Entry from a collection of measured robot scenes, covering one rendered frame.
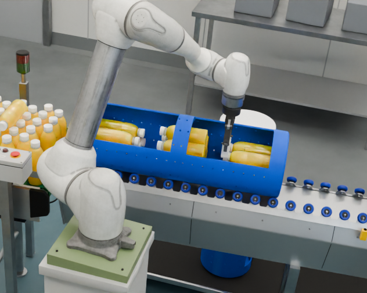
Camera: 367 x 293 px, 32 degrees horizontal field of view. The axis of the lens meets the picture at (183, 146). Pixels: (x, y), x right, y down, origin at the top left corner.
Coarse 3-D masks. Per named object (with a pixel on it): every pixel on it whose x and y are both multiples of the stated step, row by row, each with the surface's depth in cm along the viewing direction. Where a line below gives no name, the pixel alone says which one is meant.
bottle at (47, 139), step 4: (44, 132) 279; (48, 132) 278; (52, 132) 280; (44, 136) 278; (48, 136) 278; (52, 136) 279; (40, 140) 280; (44, 140) 278; (48, 140) 278; (52, 140) 279; (40, 144) 282; (44, 144) 279; (48, 144) 279; (52, 144) 280; (44, 148) 280; (48, 148) 280
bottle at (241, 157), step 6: (228, 156) 265; (234, 156) 263; (240, 156) 263; (246, 156) 263; (252, 156) 263; (258, 156) 263; (264, 156) 263; (270, 156) 263; (234, 162) 264; (240, 162) 263; (246, 162) 263; (252, 162) 262; (258, 162) 262; (264, 162) 262
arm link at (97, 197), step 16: (80, 176) 216; (96, 176) 210; (112, 176) 211; (80, 192) 211; (96, 192) 207; (112, 192) 209; (80, 208) 213; (96, 208) 208; (112, 208) 210; (80, 224) 216; (96, 224) 212; (112, 224) 213
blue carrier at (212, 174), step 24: (120, 120) 288; (144, 120) 286; (168, 120) 283; (192, 120) 266; (216, 120) 274; (96, 144) 264; (120, 144) 263; (216, 144) 286; (264, 144) 282; (288, 144) 259; (120, 168) 271; (144, 168) 267; (168, 168) 264; (192, 168) 262; (216, 168) 260; (240, 168) 258; (264, 168) 257; (264, 192) 264
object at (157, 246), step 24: (168, 264) 350; (192, 264) 352; (264, 264) 358; (192, 288) 339; (216, 288) 337; (240, 288) 339; (264, 288) 340; (312, 288) 344; (336, 288) 346; (360, 288) 347
